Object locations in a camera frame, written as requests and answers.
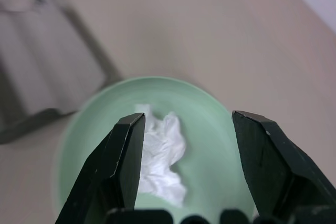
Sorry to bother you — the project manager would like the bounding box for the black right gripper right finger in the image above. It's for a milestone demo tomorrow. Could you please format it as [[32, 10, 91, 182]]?
[[231, 110, 336, 219]]

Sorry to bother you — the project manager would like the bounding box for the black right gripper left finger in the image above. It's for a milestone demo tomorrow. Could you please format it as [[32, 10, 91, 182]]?
[[54, 112, 146, 224]]

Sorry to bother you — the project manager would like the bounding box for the light green plate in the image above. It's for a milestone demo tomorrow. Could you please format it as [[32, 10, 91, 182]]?
[[54, 76, 257, 224]]

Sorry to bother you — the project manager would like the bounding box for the grey glasses case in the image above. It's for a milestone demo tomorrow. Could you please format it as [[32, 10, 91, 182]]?
[[0, 0, 124, 145]]

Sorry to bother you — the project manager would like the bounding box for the crumpled white tissue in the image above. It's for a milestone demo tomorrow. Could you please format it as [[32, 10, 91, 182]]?
[[135, 103, 187, 208]]

